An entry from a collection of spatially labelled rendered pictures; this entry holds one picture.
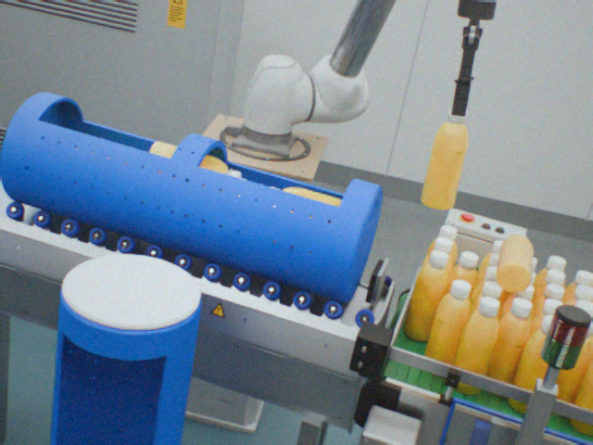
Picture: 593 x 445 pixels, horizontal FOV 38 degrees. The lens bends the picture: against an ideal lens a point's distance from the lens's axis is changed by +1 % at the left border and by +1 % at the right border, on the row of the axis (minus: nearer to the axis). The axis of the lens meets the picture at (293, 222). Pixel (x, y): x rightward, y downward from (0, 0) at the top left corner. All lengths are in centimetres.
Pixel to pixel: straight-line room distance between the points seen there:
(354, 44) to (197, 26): 118
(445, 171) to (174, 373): 71
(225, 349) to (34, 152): 64
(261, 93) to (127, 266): 90
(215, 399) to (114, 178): 123
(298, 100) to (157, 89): 122
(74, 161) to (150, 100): 171
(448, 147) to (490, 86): 299
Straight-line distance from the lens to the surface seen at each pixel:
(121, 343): 170
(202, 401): 306
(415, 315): 203
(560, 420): 198
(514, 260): 189
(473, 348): 187
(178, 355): 177
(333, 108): 266
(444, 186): 188
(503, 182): 501
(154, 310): 173
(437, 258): 197
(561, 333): 159
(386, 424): 185
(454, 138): 185
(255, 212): 190
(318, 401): 213
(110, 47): 374
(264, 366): 209
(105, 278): 182
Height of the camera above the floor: 198
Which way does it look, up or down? 26 degrees down
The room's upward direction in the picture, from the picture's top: 11 degrees clockwise
